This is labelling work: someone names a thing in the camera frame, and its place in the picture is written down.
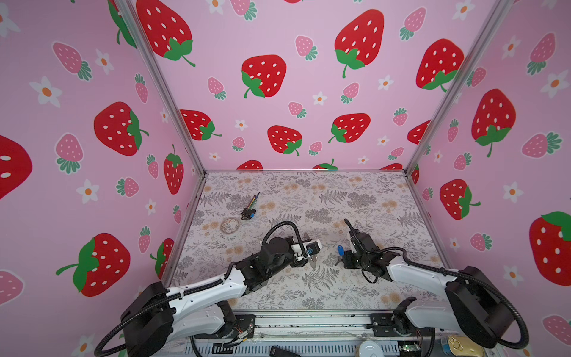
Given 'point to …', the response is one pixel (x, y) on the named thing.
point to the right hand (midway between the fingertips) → (342, 257)
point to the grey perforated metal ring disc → (229, 225)
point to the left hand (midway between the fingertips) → (309, 237)
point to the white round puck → (369, 348)
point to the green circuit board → (410, 347)
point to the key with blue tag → (340, 251)
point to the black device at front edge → (276, 351)
